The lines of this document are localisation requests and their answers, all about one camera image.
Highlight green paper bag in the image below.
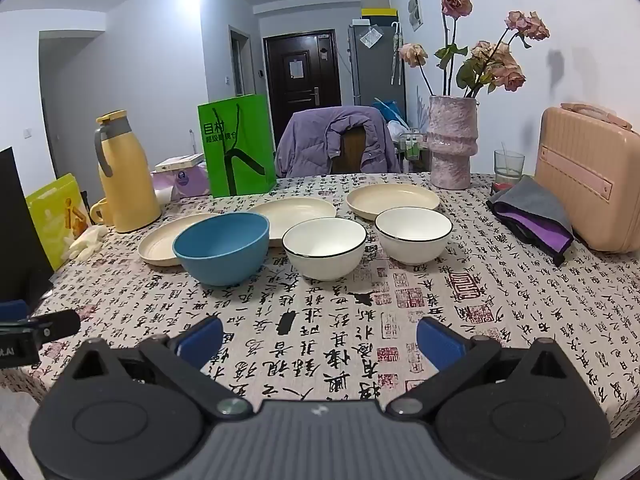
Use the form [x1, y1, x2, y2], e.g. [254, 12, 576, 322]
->
[197, 94, 277, 198]

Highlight dark entrance door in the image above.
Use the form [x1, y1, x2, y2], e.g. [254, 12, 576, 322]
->
[263, 30, 343, 153]

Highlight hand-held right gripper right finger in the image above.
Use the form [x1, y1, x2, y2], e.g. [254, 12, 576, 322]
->
[387, 316, 593, 421]

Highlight yellow thermos jug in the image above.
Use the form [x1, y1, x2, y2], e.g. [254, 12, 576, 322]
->
[95, 110, 162, 233]

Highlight white rubber gloves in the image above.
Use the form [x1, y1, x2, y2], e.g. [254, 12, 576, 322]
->
[67, 225, 108, 261]

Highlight grey refrigerator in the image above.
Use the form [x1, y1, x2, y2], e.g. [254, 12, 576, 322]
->
[347, 22, 407, 108]

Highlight cream round plate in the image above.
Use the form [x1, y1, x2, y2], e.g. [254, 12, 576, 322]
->
[249, 197, 337, 248]
[138, 212, 223, 267]
[346, 183, 441, 222]

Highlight pink textured vase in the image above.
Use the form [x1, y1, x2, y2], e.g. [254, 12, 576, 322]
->
[427, 95, 480, 190]

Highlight pink hard case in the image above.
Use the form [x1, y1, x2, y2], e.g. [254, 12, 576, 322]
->
[535, 103, 640, 253]

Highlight wooden chair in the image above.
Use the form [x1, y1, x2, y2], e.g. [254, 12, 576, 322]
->
[332, 126, 368, 175]

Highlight black monitor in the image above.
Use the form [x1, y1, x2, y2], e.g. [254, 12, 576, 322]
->
[0, 147, 54, 301]

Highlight white flat box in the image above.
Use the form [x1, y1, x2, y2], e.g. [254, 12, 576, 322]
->
[154, 154, 206, 172]

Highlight grey and purple cloth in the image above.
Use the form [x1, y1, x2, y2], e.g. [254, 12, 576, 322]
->
[486, 176, 575, 267]

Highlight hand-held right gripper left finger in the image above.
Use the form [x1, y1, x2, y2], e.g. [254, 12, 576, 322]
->
[50, 316, 253, 421]

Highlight white folded umbrella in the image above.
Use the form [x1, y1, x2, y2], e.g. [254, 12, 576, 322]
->
[390, 22, 403, 86]

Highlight grey inner doorway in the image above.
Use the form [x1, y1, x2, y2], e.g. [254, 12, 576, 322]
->
[229, 25, 253, 98]

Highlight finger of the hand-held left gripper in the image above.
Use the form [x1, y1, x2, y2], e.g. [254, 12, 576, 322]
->
[27, 310, 81, 343]
[0, 300, 28, 322]

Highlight yellow-green snack box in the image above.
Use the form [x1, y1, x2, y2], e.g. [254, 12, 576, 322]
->
[26, 173, 93, 272]

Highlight blue bowl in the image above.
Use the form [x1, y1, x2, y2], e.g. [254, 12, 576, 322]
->
[172, 212, 271, 287]

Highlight calligraphy printed tablecloth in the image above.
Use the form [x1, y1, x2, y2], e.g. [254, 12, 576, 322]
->
[0, 172, 640, 441]

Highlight white bowl with black rim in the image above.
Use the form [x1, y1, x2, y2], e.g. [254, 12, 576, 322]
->
[375, 207, 453, 266]
[282, 217, 367, 281]

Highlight purple tissue pack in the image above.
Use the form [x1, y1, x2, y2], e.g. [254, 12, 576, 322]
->
[151, 164, 211, 206]

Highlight purple padded jacket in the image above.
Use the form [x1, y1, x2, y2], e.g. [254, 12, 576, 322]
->
[275, 106, 401, 178]

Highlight yellow box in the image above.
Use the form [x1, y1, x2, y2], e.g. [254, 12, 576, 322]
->
[361, 7, 398, 25]

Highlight clear glass cup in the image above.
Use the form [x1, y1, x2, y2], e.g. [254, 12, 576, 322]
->
[494, 150, 526, 185]

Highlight blue and white plastic bags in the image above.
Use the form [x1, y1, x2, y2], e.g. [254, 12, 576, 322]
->
[374, 97, 418, 138]

